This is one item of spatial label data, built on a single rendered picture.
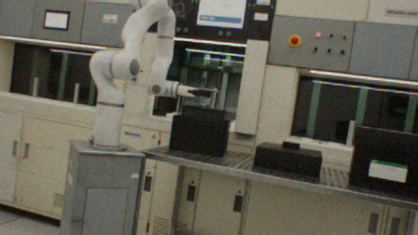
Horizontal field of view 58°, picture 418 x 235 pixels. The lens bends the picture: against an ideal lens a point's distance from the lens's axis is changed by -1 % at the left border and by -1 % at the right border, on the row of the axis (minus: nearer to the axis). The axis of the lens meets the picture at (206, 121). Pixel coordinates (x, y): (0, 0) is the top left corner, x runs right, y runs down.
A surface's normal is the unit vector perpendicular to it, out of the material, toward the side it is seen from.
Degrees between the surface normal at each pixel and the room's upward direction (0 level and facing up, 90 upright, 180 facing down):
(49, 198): 90
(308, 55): 90
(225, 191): 90
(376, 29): 90
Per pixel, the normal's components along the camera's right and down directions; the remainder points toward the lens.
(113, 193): 0.47, 0.12
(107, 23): -0.29, 0.01
